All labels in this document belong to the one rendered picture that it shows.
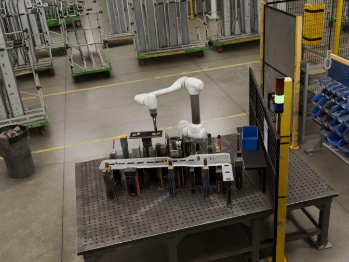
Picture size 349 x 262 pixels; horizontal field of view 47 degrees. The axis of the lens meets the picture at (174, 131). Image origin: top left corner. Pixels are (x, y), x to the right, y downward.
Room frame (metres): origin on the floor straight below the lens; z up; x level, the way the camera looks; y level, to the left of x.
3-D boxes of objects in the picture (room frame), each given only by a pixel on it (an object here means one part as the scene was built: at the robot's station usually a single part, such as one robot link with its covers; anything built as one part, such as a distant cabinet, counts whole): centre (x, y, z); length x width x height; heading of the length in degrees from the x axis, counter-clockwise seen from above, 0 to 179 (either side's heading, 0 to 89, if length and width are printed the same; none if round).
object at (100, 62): (10.43, 2.05, 0.88); 1.91 x 1.00 x 1.76; 12
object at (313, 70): (5.99, -2.11, 0.65); 1.00 x 0.50 x 1.30; 11
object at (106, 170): (3.50, 0.72, 0.88); 0.15 x 0.11 x 0.36; 175
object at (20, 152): (5.42, 2.41, 0.36); 0.54 x 0.50 x 0.73; 11
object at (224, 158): (3.63, 0.14, 1.00); 1.38 x 0.22 x 0.02; 85
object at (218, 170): (3.40, -0.40, 0.84); 0.11 x 0.10 x 0.28; 175
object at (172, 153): (3.83, 0.00, 0.94); 0.18 x 0.13 x 0.49; 85
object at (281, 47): (5.96, -1.71, 1.00); 1.34 x 0.14 x 2.00; 11
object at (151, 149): (3.81, 0.26, 0.89); 0.13 x 0.11 x 0.38; 175
